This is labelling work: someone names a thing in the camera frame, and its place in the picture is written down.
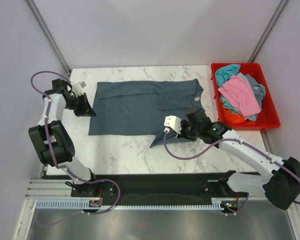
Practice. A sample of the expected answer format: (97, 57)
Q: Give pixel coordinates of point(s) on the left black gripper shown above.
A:
(86, 110)

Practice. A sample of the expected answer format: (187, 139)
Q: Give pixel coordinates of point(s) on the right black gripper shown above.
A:
(183, 123)

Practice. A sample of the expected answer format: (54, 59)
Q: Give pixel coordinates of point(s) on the dark blue-grey t shirt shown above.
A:
(139, 108)

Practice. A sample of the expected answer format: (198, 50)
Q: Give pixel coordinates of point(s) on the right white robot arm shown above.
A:
(278, 179)

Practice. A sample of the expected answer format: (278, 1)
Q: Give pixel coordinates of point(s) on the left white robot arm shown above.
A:
(49, 137)

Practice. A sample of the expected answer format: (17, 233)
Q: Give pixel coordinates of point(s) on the orange t shirt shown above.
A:
(234, 118)

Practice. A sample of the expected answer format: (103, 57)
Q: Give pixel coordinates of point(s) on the pink t shirt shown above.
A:
(238, 96)

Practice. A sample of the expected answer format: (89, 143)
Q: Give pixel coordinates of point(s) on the teal t shirt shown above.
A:
(224, 74)

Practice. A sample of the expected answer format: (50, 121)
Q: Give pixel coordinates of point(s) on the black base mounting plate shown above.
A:
(169, 201)

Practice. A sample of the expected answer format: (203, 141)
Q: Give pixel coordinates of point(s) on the red plastic bin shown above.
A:
(267, 119)

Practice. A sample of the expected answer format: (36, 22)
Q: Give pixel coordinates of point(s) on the grey-blue t shirt in bin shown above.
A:
(259, 89)

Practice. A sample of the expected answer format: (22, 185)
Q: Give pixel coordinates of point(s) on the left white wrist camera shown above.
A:
(78, 88)

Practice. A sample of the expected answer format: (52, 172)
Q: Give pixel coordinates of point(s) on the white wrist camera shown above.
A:
(172, 123)
(78, 88)

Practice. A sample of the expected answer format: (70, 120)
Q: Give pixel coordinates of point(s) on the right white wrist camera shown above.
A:
(172, 123)

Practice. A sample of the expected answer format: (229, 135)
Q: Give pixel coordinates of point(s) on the aluminium front rail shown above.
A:
(50, 187)

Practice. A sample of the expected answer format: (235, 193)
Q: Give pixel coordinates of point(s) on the left aluminium frame post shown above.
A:
(47, 34)

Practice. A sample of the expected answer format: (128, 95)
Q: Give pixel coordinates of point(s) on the aluminium frame post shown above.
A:
(47, 34)
(268, 29)

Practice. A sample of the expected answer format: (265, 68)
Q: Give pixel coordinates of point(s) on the white slotted cable duct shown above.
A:
(86, 204)

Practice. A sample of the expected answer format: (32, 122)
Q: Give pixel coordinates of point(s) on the right aluminium frame post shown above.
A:
(268, 29)

